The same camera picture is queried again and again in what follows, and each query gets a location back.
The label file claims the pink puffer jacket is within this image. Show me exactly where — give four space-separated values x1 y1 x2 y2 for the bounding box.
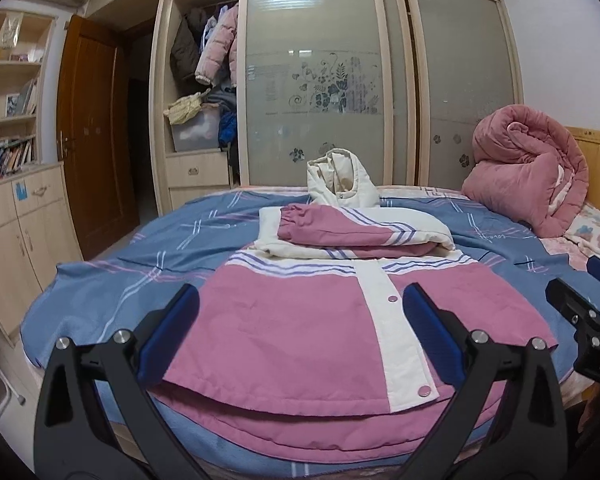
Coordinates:
195 2 240 88

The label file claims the rolled pink quilt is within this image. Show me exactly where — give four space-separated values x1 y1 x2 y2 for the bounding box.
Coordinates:
461 104 590 238

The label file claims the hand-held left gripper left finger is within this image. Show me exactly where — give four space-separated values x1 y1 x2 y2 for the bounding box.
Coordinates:
34 282 241 480

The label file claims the yellow cloth bag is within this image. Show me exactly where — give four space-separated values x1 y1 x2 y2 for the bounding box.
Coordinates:
164 92 206 126

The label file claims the grey clothes pile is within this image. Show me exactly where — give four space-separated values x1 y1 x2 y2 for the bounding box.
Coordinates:
202 87 238 113

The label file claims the pink and white hooded jacket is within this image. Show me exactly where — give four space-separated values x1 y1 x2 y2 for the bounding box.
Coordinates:
150 147 558 448

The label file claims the beige sliding door wardrobe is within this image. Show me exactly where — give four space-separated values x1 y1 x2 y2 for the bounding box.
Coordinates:
147 0 526 216

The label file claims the row of books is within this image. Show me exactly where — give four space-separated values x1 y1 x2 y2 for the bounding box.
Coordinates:
0 135 37 181

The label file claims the dark brown hanging jacket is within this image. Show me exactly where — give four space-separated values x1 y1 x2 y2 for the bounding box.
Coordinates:
170 7 208 83

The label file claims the clear plastic storage box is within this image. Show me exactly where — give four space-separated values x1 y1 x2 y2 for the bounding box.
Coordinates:
171 110 221 152

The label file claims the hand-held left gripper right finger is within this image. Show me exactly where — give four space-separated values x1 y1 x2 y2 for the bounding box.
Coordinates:
402 282 571 480

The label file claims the white metal frame stool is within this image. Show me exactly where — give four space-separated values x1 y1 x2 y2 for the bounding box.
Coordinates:
0 335 26 426

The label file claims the beige bookshelf cabinet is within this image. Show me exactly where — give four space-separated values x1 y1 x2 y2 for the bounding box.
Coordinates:
0 10 83 348

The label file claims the white paper bag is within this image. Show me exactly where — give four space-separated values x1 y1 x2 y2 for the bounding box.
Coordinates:
0 12 23 61

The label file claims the blue garment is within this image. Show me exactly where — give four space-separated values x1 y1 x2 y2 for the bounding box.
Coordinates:
217 110 238 146

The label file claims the brown wooden door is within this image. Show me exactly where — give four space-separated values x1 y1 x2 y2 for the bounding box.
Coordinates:
56 14 141 261

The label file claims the blue plaid blanket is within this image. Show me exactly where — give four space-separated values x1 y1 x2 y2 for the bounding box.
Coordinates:
20 187 600 478

